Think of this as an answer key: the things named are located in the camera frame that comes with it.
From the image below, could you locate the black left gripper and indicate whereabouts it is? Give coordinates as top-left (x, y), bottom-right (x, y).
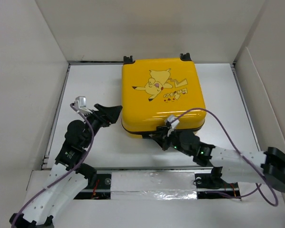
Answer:
top-left (83, 103), bottom-right (123, 147)

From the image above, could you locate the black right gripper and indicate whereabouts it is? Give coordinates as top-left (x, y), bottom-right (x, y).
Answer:
top-left (151, 127), bottom-right (193, 157)

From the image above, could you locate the yellow hard-shell suitcase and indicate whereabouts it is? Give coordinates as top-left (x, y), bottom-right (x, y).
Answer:
top-left (121, 53), bottom-right (206, 135)

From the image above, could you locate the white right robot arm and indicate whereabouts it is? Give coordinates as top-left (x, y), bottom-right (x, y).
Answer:
top-left (151, 127), bottom-right (285, 193)

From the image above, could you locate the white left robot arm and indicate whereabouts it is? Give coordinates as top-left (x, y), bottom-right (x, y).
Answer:
top-left (9, 101), bottom-right (122, 228)

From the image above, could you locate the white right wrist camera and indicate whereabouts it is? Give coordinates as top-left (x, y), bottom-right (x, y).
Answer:
top-left (165, 115), bottom-right (180, 131)

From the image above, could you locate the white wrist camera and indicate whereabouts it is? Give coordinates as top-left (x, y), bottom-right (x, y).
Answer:
top-left (165, 115), bottom-right (180, 131)
top-left (74, 96), bottom-right (92, 115)

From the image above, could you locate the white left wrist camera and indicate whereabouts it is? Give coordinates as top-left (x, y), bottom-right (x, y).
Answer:
top-left (74, 96), bottom-right (92, 115)

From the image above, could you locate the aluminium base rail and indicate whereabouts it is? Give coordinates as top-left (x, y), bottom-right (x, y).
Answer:
top-left (66, 165), bottom-right (243, 194)

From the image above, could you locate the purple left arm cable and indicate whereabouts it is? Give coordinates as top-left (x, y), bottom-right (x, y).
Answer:
top-left (10, 102), bottom-right (95, 225)

